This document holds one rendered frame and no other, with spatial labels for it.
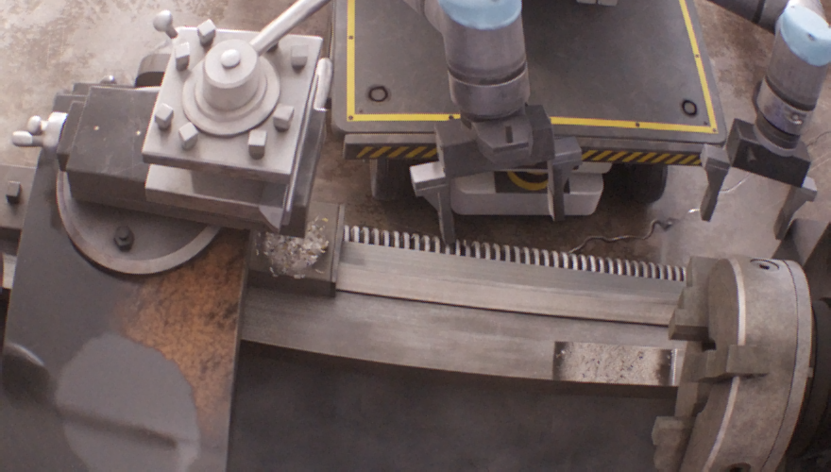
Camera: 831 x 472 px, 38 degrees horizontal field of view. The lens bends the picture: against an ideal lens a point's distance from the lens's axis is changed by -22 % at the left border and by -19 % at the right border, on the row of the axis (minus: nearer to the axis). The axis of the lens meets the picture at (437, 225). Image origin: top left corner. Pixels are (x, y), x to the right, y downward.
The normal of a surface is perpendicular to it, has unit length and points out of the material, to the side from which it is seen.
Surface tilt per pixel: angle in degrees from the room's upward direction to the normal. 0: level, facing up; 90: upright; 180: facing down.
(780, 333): 3
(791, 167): 66
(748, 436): 51
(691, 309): 13
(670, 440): 46
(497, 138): 25
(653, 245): 0
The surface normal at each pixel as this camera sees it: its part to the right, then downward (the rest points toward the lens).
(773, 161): -0.01, 0.62
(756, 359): 0.07, -0.20
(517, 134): -0.10, -0.76
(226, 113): 0.11, -0.47
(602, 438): 0.38, -0.32
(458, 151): 0.20, 0.61
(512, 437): -0.27, -0.33
